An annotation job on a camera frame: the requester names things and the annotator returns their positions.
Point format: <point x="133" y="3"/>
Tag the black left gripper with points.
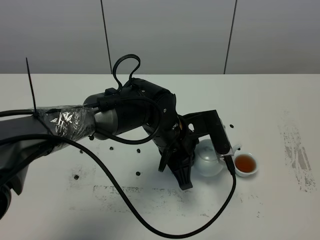
<point x="176" y="143"/>

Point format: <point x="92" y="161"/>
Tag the pale blue porcelain teapot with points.
<point x="206" y="160"/>

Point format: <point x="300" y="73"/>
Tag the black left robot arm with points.
<point x="133" y="113"/>

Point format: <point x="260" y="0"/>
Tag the pale blue teacup right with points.
<point x="246" y="165"/>

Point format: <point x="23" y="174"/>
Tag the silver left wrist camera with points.
<point x="209" y="123"/>

